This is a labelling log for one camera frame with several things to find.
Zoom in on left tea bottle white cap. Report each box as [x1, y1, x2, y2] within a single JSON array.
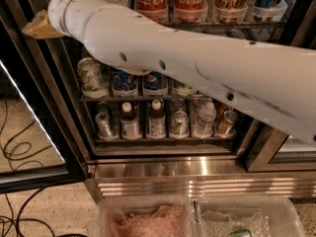
[[120, 102, 141, 140]]

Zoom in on stainless steel fridge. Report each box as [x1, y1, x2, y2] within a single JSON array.
[[29, 0, 316, 198]]

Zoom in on front right pepsi can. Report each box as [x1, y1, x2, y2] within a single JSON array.
[[144, 72, 167, 91]]

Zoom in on front white green soda can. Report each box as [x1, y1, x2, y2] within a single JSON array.
[[77, 57, 107, 93]]

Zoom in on clear water bottle bottom shelf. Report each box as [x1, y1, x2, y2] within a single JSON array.
[[193, 102, 216, 139]]

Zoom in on green white can bottom shelf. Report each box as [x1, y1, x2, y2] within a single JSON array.
[[170, 111, 189, 138]]

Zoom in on right tea bottle white cap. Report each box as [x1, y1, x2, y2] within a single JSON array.
[[147, 100, 166, 139]]

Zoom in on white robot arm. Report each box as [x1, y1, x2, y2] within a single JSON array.
[[23, 0, 316, 143]]

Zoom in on front left pepsi can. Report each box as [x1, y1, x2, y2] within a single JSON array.
[[112, 69, 137, 91]]

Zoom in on open glass fridge door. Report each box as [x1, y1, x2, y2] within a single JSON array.
[[0, 0, 87, 194]]

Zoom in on coca-cola bottle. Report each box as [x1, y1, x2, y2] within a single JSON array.
[[174, 0, 203, 22], [134, 0, 168, 22]]

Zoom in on left clear plastic bin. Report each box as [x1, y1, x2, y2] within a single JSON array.
[[94, 196, 198, 237]]

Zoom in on black floor cable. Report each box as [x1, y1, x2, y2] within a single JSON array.
[[0, 99, 88, 237]]

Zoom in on green can in bin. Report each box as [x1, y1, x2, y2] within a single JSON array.
[[228, 229, 253, 237]]

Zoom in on bronze can bottom shelf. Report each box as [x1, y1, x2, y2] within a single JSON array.
[[215, 111, 238, 137]]

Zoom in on left coca-cola bottle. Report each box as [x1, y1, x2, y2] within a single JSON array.
[[134, 0, 168, 22]]

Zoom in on tea bottle white cap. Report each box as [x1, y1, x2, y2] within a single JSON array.
[[120, 102, 141, 140], [147, 100, 166, 139]]

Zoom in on pepsi can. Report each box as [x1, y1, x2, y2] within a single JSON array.
[[144, 72, 167, 91], [112, 69, 137, 91]]

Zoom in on silver can bottom shelf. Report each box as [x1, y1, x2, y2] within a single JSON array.
[[95, 112, 114, 137]]

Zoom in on clear plastic bin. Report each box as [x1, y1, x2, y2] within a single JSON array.
[[196, 196, 307, 237], [94, 196, 198, 237]]

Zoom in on right clear plastic bin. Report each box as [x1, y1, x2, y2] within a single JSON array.
[[196, 196, 307, 237]]

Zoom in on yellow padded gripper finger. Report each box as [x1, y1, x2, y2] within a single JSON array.
[[22, 9, 62, 40]]

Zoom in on right coca-cola bottle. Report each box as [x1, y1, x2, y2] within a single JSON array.
[[174, 0, 203, 22]]

